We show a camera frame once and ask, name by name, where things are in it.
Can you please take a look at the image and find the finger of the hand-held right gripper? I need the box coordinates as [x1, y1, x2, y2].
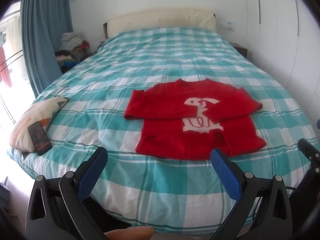
[297, 138, 320, 173]

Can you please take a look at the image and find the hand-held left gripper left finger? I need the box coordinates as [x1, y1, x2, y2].
[25, 147, 108, 240]

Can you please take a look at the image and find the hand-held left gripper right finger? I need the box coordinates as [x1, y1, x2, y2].
[210, 148, 293, 240]

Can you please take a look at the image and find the red sweater with white print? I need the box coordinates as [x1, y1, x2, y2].
[124, 78, 267, 160]

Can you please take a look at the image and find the pile of mixed clothes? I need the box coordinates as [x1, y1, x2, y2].
[55, 32, 90, 74]

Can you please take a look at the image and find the person's left hand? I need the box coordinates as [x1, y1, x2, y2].
[104, 226, 155, 240]

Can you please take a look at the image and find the black smartphone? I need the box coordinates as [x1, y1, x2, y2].
[27, 121, 53, 156]

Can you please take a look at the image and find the cream patterned pillow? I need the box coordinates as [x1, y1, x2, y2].
[9, 96, 69, 153]

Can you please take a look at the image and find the dark wooden nightstand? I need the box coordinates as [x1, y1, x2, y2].
[230, 42, 248, 59]

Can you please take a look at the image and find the white wardrobe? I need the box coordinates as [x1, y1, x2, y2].
[244, 0, 320, 100]

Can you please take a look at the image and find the teal plaid bed blanket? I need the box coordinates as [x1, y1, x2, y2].
[6, 26, 320, 233]

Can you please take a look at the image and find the red hanging garment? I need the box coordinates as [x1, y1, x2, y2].
[0, 46, 13, 88]

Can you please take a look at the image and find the blue curtain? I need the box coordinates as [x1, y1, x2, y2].
[20, 0, 74, 98]

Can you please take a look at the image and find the thin black cable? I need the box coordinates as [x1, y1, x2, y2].
[54, 88, 70, 98]

